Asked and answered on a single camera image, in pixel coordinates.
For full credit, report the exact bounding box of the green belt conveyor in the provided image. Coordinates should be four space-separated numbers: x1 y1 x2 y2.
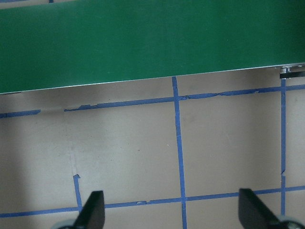
0 0 305 95

